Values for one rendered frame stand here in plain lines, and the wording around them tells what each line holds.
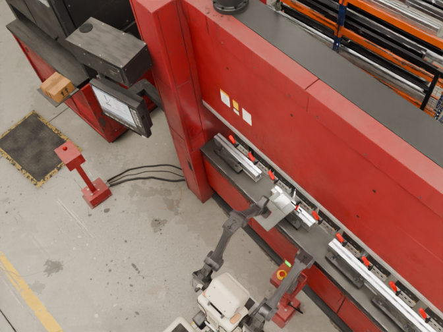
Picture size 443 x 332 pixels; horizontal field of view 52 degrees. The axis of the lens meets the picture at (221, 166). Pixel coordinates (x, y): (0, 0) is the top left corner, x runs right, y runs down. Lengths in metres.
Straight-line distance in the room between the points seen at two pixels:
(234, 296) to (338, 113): 1.18
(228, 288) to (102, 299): 1.87
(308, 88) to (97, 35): 1.54
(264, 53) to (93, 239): 2.82
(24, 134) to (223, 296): 3.49
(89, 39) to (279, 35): 1.31
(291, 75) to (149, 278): 2.59
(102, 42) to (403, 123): 1.90
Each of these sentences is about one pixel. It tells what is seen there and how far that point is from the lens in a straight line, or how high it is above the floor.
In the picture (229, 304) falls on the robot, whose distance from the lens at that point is 2.66.
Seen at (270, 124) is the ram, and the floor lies 1.79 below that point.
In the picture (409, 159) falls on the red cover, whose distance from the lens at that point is 2.01.
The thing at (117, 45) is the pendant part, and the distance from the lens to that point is 3.04.
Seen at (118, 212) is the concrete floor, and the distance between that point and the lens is 4.59.
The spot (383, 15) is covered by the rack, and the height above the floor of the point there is 1.38.
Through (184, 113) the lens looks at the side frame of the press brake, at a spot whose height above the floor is 1.37.
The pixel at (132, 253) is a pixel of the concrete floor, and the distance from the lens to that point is 4.38.
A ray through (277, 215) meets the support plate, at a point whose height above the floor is 1.00.
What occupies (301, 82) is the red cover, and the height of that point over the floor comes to 2.30.
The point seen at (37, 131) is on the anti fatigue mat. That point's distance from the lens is 5.47.
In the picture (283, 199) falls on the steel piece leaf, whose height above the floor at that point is 1.00.
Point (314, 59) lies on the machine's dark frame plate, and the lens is 2.29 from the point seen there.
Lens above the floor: 3.93
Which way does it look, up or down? 58 degrees down
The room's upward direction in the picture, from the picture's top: 9 degrees counter-clockwise
